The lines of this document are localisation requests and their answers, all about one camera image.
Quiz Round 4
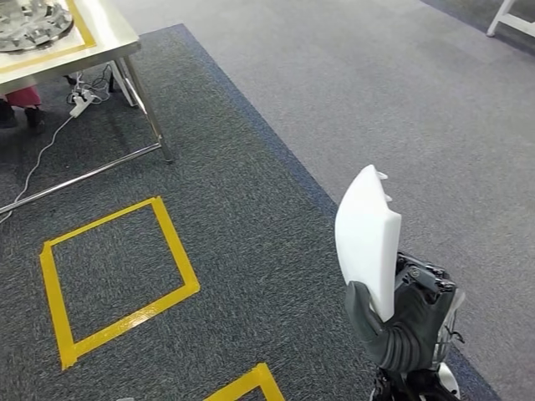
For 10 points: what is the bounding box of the clear plastic hand cover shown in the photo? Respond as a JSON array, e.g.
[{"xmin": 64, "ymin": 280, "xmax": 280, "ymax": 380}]
[{"xmin": 434, "ymin": 287, "xmax": 467, "ymax": 367}]

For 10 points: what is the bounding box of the white power cable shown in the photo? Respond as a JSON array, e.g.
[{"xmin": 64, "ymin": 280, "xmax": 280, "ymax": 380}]
[{"xmin": 0, "ymin": 113, "xmax": 76, "ymax": 226}]

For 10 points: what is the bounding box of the white power strip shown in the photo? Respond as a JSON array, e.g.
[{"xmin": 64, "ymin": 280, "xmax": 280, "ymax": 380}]
[{"xmin": 69, "ymin": 88, "xmax": 97, "ymax": 119}]

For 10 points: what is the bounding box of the yellow tape rectangle marking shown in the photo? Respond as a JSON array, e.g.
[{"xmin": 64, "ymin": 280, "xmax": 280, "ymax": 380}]
[{"xmin": 0, "ymin": 0, "xmax": 97, "ymax": 76}]

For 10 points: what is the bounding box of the person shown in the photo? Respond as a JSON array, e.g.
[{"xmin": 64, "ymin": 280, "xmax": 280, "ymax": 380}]
[{"xmin": 0, "ymin": 85, "xmax": 47, "ymax": 135}]

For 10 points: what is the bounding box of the white plastic panel part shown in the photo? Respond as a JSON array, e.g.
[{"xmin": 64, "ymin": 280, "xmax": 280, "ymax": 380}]
[{"xmin": 334, "ymin": 164, "xmax": 402, "ymax": 323}]

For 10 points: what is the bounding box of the grey plastic wheel cover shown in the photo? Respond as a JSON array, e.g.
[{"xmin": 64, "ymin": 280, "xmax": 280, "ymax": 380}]
[{"xmin": 0, "ymin": 0, "xmax": 74, "ymax": 53}]

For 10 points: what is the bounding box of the yellow floor tape square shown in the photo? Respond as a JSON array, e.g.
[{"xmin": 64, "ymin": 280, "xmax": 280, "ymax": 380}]
[
  {"xmin": 39, "ymin": 196, "xmax": 201, "ymax": 371},
  {"xmin": 204, "ymin": 363, "xmax": 286, "ymax": 401}
]

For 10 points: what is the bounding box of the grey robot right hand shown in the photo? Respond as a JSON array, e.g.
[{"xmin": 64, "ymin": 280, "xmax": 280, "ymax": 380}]
[{"xmin": 345, "ymin": 251, "xmax": 466, "ymax": 374}]

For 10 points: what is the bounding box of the stainless steel workbench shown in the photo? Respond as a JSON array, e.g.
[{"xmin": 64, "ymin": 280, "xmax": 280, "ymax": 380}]
[{"xmin": 0, "ymin": 0, "xmax": 174, "ymax": 217}]

